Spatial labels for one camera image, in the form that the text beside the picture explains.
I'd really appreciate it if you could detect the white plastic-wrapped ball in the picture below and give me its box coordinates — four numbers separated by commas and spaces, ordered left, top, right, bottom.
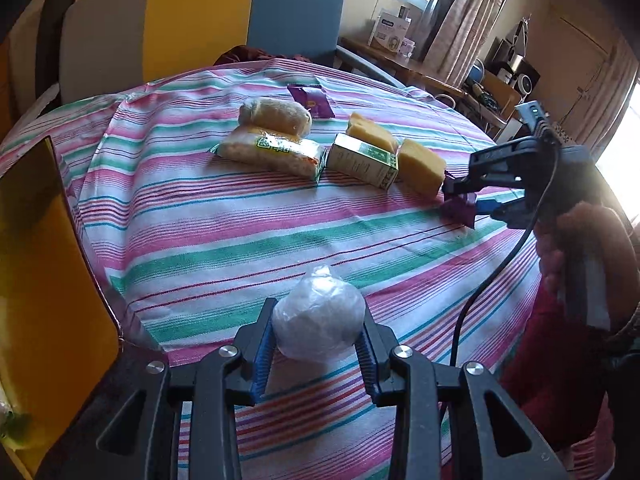
271, 266, 367, 363

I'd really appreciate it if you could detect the wooden desk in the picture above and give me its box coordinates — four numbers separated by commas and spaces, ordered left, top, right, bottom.
338, 37, 506, 129

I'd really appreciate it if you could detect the yellow sponge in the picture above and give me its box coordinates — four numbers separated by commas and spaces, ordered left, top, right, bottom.
346, 113, 398, 153
397, 139, 447, 200

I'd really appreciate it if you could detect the snack pack yellow label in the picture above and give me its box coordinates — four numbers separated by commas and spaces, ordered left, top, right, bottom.
210, 126, 326, 182

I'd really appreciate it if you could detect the purple snack packet front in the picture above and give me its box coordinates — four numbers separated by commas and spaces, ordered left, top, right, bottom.
440, 171, 476, 229

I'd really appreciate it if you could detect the white cardboard box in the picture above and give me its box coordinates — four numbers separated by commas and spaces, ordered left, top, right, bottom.
368, 11, 411, 54

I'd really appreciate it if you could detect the yellow sponge rear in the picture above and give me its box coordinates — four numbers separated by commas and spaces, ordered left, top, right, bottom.
346, 113, 398, 153

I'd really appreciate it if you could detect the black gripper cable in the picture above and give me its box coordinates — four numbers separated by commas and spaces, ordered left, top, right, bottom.
437, 129, 562, 426

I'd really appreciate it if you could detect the dark red cloth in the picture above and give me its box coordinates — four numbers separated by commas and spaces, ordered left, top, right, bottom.
214, 44, 310, 66

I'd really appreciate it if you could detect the dark red storage box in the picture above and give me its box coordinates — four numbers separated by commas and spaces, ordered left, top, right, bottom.
0, 135, 166, 480

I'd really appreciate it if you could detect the beige sock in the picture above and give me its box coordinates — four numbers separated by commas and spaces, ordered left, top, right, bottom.
239, 98, 312, 138

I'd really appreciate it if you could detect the striped bed sheet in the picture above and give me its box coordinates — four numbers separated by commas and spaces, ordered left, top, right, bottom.
0, 57, 551, 480

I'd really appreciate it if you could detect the yellow sponge right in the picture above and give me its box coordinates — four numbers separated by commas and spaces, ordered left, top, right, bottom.
397, 139, 447, 200

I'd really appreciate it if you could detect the grey yellow blue headboard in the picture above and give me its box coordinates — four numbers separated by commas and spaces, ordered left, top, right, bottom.
35, 0, 344, 103

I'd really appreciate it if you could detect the person's right hand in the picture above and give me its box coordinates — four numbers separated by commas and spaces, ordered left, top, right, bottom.
534, 202, 639, 334

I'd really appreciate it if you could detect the purple snack packet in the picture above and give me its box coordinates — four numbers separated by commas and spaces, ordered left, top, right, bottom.
440, 171, 476, 229
288, 84, 335, 119

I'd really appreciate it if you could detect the black speaker set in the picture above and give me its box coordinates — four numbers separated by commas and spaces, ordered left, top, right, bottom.
487, 38, 540, 98

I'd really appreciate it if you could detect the green white small carton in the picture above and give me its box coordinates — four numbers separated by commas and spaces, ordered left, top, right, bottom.
326, 133, 398, 190

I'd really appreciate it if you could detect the purple snack packet rear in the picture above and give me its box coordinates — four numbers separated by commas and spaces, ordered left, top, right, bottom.
288, 84, 335, 119

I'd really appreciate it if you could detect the patterned curtain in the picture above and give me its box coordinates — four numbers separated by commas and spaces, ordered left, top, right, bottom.
423, 0, 503, 87

